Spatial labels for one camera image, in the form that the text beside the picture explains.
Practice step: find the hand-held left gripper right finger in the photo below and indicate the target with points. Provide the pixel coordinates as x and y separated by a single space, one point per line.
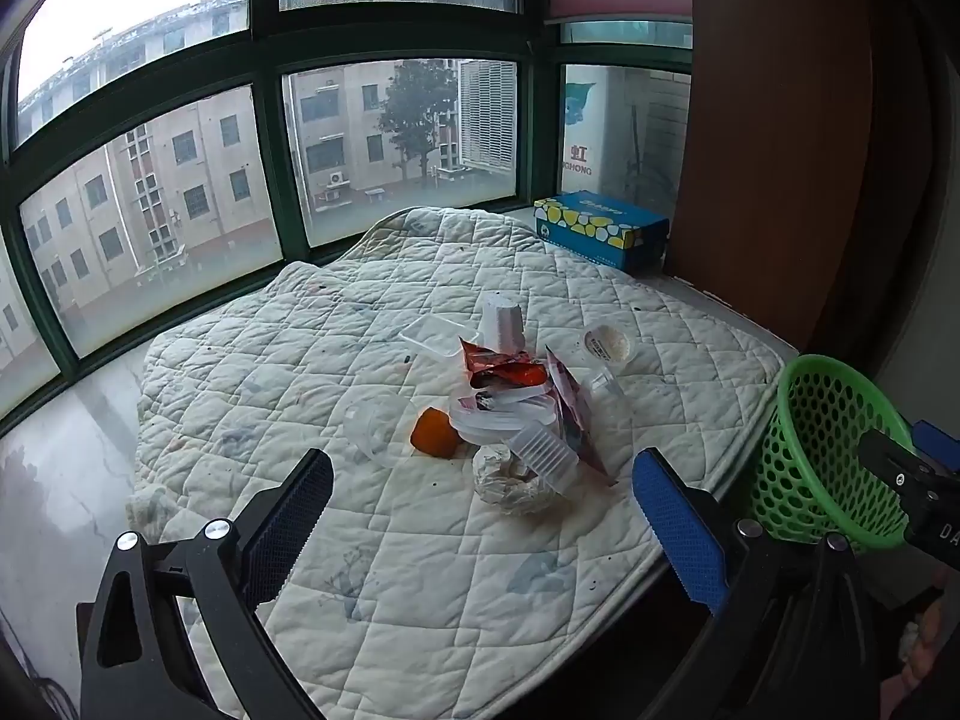
679 525

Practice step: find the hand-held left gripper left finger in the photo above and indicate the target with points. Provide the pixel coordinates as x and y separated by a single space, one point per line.
292 525

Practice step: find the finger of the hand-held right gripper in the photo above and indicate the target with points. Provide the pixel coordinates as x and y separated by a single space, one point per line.
939 444
889 457

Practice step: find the green plastic mesh basket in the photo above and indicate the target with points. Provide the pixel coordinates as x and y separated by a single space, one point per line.
810 420

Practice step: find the clear plastic bowl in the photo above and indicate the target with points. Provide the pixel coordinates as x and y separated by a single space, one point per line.
371 424

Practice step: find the white ribbed plastic tray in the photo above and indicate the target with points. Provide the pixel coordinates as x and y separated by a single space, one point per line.
544 454

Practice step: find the small clear plastic cup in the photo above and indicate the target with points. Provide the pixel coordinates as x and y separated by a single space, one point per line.
606 390

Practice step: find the dark red foil packet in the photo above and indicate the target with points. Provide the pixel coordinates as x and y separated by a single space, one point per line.
570 405

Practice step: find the orange peel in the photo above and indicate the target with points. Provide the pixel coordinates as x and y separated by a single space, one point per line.
433 433

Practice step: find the white tissue ball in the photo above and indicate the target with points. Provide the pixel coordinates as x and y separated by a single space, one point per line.
502 487

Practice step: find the round white lidded container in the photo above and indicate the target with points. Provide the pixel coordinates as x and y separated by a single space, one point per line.
609 345

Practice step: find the round clear plastic lid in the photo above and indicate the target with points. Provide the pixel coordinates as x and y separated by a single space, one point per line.
487 420

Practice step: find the red snack wrapper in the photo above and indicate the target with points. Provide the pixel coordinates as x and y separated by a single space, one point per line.
499 371

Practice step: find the white plastic cup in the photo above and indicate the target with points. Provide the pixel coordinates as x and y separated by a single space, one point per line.
502 319

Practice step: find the person's right hand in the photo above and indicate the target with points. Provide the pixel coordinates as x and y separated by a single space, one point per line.
932 637

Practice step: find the white quilted mat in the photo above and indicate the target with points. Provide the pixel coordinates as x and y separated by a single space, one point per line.
300 360

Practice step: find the dark brown patterned panel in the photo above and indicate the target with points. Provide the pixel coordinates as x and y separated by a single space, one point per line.
900 165

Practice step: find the blue tissue box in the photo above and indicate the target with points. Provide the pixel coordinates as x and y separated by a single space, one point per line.
592 229

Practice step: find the brown wooden cabinet panel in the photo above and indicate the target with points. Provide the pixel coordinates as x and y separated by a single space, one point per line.
772 127

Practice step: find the beige apartment building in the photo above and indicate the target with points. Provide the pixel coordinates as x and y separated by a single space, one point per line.
187 180

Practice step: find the white outdoor air conditioner unit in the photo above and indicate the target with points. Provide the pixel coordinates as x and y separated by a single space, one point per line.
600 135

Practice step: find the green tree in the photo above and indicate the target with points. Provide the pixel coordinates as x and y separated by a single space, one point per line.
412 112

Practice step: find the white louvred panel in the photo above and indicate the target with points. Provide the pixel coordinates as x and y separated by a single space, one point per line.
487 112

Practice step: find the green window frame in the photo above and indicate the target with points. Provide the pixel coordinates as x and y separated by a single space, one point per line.
266 52

